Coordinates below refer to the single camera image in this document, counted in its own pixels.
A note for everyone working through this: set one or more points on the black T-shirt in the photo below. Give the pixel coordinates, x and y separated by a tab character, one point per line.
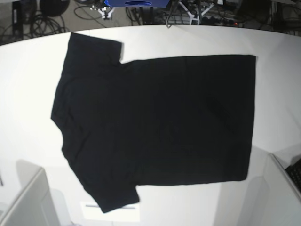
162	122

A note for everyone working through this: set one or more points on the black power strip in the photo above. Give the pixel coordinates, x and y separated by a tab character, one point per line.
218	21

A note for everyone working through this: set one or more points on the blue box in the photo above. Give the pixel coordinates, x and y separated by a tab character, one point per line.
137	3

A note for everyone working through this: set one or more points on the white left partition panel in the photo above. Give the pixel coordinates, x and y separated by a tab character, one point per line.
33	205

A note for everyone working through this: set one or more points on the white partition panel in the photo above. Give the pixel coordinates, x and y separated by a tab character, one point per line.
271	199
33	205

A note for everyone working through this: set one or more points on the white right partition panel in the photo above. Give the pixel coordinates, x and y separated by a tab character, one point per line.
271	199

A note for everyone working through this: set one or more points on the black keyboard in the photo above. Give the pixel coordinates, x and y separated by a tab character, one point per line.
294	172

